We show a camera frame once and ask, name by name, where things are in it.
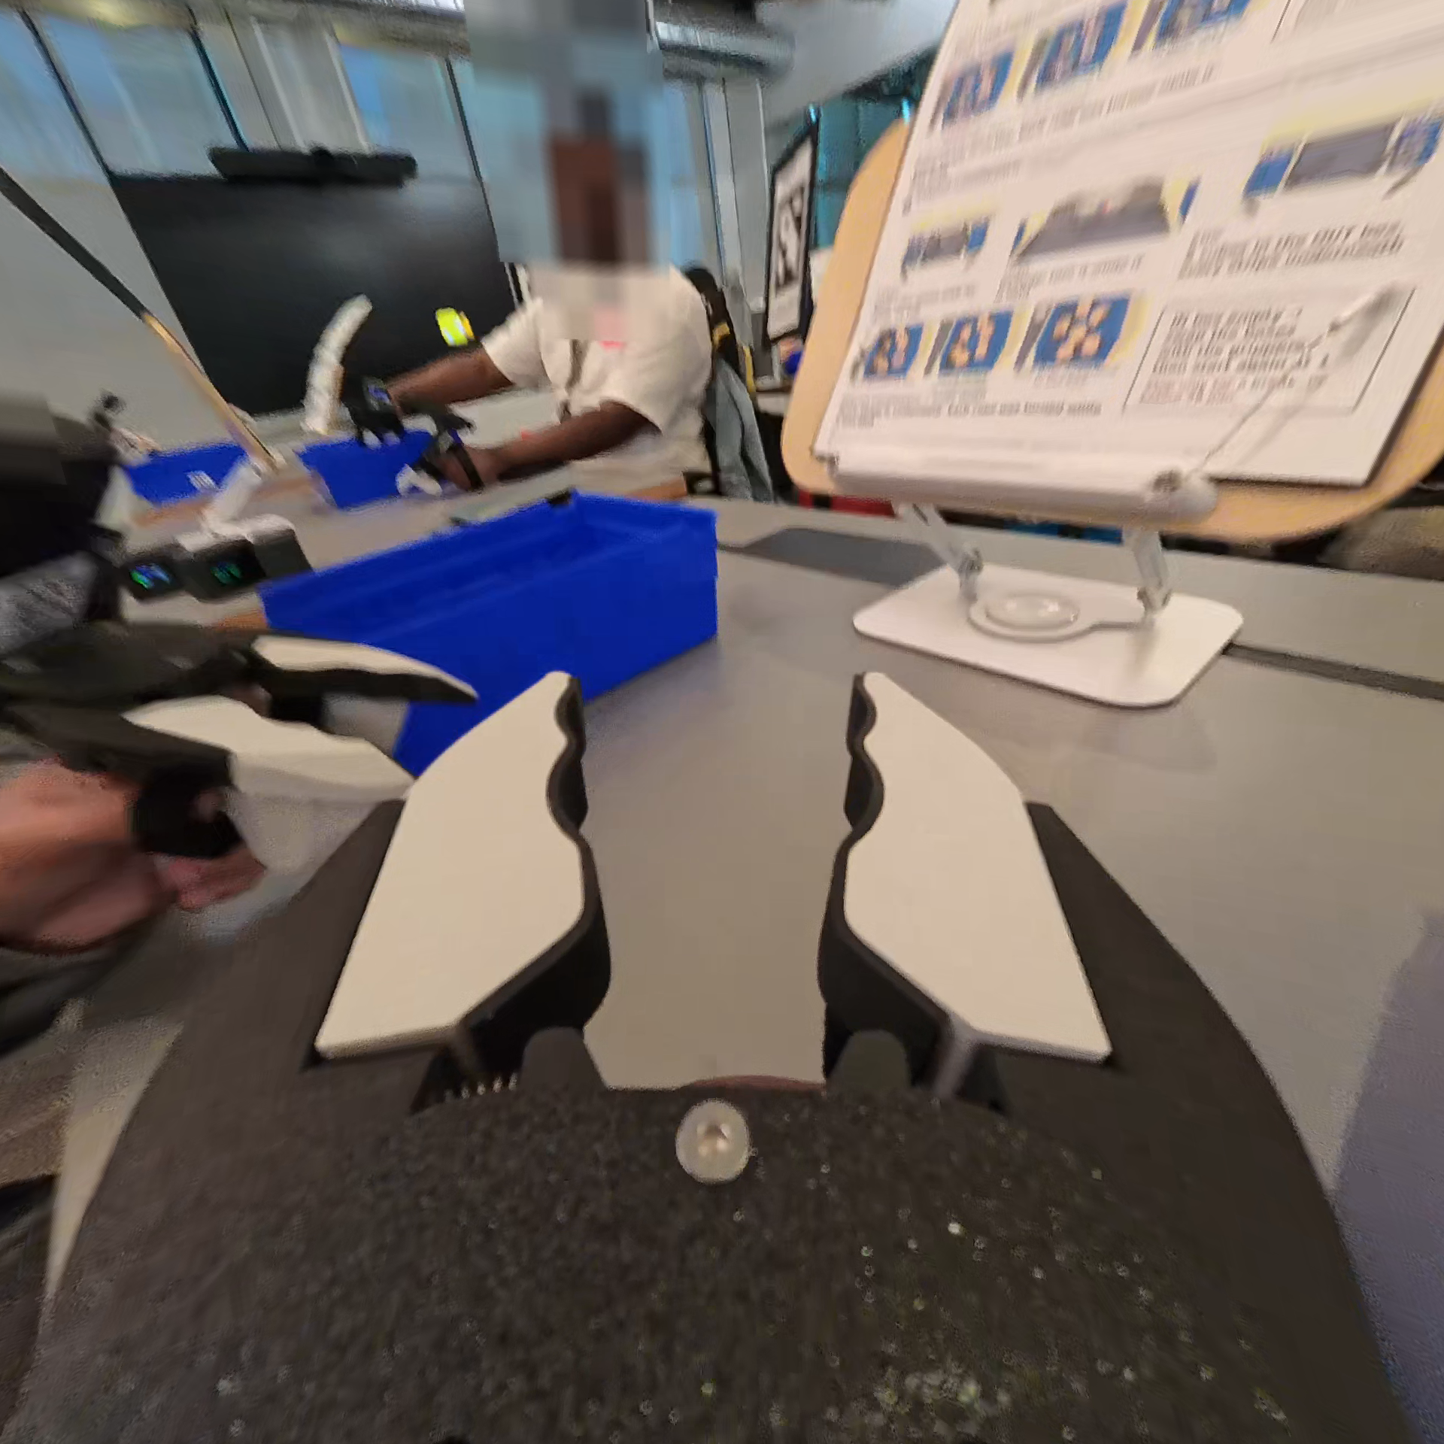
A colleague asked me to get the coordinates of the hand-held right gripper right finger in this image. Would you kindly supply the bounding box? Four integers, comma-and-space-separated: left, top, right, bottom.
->
818, 672, 1113, 1098

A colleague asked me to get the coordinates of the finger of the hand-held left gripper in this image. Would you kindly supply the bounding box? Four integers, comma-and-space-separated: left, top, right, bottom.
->
123, 694, 414, 797
250, 634, 477, 706

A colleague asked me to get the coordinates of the black diagonal rod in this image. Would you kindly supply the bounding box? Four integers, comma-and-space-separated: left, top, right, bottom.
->
0, 168, 283, 476

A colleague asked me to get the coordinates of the black monitor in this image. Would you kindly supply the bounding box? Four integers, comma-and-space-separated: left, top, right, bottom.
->
109, 146, 520, 419

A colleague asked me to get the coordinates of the person's left hand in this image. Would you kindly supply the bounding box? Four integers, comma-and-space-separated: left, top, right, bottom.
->
0, 763, 268, 950

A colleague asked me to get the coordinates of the person's left forearm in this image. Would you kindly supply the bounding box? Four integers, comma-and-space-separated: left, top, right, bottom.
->
0, 942, 125, 1055

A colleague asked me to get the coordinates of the grey desk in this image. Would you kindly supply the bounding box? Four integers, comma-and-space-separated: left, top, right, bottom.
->
44, 497, 1444, 1444

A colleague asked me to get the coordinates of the black white marker sign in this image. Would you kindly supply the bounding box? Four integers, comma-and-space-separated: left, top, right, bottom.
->
764, 106, 818, 345

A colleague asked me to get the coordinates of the blue plastic bin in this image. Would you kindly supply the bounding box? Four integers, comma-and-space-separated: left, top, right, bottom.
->
295, 431, 438, 509
121, 443, 252, 505
259, 490, 720, 780

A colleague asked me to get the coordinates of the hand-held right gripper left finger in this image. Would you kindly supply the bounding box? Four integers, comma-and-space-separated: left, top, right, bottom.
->
312, 670, 611, 1090

